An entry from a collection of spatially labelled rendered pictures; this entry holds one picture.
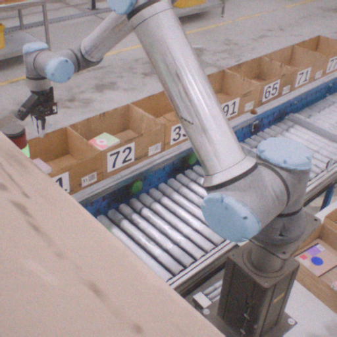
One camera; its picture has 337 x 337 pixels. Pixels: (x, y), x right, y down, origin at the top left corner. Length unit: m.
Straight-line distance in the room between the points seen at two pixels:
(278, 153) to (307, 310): 0.82
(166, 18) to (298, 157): 0.49
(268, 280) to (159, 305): 1.26
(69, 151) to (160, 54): 1.28
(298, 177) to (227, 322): 0.70
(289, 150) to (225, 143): 0.22
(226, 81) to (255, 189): 1.86
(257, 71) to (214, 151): 2.17
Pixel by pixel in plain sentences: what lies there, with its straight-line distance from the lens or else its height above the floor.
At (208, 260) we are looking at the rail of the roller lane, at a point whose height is 0.74.
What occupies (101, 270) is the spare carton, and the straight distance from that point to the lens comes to 0.18.
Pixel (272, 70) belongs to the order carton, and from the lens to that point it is 3.13.
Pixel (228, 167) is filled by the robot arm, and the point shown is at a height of 1.53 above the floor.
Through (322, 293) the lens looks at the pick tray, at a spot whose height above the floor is 0.80.
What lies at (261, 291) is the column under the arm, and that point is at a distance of 1.43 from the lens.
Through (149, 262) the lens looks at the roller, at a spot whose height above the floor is 0.75.
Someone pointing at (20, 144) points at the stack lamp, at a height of 1.63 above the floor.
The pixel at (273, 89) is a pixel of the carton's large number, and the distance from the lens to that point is 2.86.
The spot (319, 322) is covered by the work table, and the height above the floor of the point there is 0.75.
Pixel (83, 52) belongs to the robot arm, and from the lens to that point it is 1.58.
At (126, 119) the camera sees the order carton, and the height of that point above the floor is 0.96.
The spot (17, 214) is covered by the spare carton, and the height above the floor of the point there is 2.01.
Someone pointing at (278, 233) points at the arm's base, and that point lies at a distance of 1.29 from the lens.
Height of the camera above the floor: 2.13
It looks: 35 degrees down
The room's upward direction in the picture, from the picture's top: 3 degrees clockwise
